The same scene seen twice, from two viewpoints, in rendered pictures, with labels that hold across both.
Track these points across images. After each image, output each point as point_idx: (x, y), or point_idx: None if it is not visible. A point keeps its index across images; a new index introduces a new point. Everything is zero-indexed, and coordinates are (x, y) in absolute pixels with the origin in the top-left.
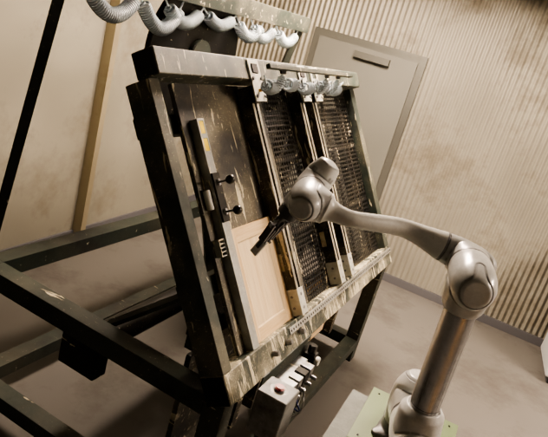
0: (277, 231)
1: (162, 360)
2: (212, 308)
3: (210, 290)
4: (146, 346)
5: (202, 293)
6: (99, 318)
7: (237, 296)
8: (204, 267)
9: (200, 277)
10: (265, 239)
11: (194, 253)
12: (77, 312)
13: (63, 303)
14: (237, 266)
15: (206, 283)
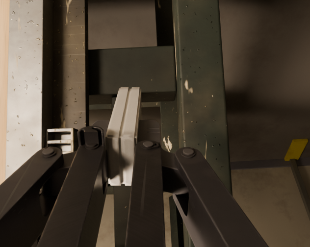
0: (72, 227)
1: (169, 2)
2: (196, 11)
3: (187, 54)
4: (162, 37)
5: (222, 56)
6: (163, 102)
7: (47, 15)
8: (191, 119)
9: (216, 98)
10: (201, 171)
11: (221, 165)
12: (173, 117)
13: (171, 133)
14: (22, 88)
15: (195, 77)
